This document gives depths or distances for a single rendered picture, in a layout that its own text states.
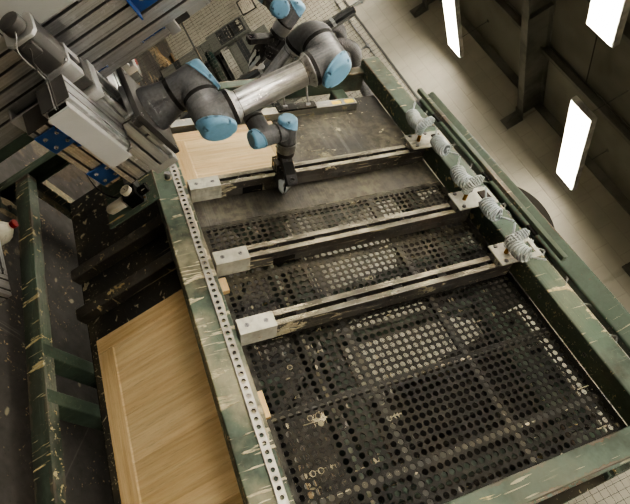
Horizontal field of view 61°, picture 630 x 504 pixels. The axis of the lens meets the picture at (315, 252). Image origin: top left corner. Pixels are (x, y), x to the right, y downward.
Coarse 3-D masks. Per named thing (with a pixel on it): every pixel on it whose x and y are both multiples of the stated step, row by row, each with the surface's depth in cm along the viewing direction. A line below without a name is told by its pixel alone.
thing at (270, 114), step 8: (320, 104) 267; (328, 104) 267; (336, 104) 268; (344, 104) 269; (352, 104) 271; (264, 112) 257; (272, 112) 258; (288, 112) 260; (296, 112) 262; (304, 112) 264; (312, 112) 265; (320, 112) 267; (328, 112) 269; (176, 120) 245; (184, 120) 246; (272, 120) 260; (176, 128) 243; (184, 128) 245; (192, 128) 246
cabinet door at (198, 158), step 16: (240, 128) 250; (192, 144) 239; (208, 144) 240; (224, 144) 242; (240, 144) 243; (192, 160) 232; (208, 160) 233; (224, 160) 235; (240, 160) 236; (256, 160) 237; (192, 176) 225; (208, 176) 226
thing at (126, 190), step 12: (120, 180) 225; (144, 180) 219; (108, 192) 224; (120, 192) 207; (132, 192) 207; (144, 192) 209; (156, 192) 212; (108, 204) 220; (120, 204) 209; (132, 204) 210; (144, 204) 212; (108, 216) 217; (120, 216) 214
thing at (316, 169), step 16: (416, 128) 238; (416, 144) 241; (320, 160) 233; (336, 160) 236; (352, 160) 236; (368, 160) 238; (384, 160) 241; (400, 160) 245; (416, 160) 250; (224, 176) 220; (240, 176) 222; (256, 176) 222; (272, 176) 223; (304, 176) 230; (320, 176) 234; (336, 176) 238; (192, 192) 213; (208, 192) 216; (224, 192) 220; (240, 192) 223
